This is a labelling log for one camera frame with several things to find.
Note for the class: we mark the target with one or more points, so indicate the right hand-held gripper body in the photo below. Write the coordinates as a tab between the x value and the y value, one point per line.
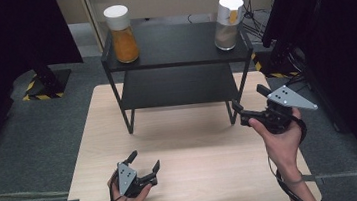
281	109

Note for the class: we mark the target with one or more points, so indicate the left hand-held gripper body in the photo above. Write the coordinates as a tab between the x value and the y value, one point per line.
127	179

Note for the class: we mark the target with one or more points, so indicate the black two-tier shelf rack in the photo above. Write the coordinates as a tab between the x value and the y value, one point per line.
177	80

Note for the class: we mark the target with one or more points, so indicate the pale spice jar white lid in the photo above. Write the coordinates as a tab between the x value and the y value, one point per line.
228	21

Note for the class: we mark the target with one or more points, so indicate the orange spice jar white lid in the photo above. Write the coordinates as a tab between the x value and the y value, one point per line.
122	36

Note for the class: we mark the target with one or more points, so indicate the person's right hand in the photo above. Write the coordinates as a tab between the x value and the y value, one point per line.
284	149

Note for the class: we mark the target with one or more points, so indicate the black stand base striped tape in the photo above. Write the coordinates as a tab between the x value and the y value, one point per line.
47	82
276	65

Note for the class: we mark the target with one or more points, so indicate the dark curtain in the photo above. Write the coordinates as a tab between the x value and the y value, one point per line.
345	46
1	58

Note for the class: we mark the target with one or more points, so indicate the beige furniture panel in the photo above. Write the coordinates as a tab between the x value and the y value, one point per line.
162	1

